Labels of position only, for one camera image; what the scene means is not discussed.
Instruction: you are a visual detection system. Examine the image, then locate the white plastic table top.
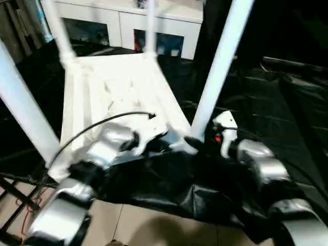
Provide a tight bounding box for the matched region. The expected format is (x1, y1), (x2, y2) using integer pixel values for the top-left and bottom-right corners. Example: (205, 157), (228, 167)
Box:
(48, 52), (200, 183)

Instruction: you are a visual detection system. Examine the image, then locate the black plastic mat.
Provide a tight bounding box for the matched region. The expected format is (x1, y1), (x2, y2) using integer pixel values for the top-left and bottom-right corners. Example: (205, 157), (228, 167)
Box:
(0, 38), (328, 244)

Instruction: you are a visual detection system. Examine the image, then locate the white sideboard cabinet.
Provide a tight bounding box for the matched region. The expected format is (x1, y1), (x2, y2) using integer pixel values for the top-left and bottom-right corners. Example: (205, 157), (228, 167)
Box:
(42, 0), (205, 60)

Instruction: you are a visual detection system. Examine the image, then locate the black backdrop cloth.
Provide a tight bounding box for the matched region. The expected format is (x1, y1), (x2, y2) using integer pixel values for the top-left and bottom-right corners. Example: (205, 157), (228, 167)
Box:
(196, 0), (328, 59)

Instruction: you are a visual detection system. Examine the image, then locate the blue printed panel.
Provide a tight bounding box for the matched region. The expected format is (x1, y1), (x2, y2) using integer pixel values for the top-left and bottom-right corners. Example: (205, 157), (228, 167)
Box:
(38, 0), (56, 44)

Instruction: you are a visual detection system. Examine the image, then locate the grey tripod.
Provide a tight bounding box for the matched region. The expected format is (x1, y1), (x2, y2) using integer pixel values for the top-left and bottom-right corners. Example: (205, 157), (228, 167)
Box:
(0, 0), (43, 60)

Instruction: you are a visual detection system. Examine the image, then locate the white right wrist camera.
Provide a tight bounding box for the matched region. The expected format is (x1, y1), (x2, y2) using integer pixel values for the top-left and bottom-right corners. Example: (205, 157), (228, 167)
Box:
(212, 111), (238, 159)

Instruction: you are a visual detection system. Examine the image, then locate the black folding stand frame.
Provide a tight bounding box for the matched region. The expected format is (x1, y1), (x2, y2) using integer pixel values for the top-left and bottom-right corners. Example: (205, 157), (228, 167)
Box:
(0, 173), (43, 243)

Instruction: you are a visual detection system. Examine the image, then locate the red floor cable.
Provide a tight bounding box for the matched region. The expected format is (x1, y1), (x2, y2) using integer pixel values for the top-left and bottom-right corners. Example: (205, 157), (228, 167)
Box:
(15, 188), (46, 233)

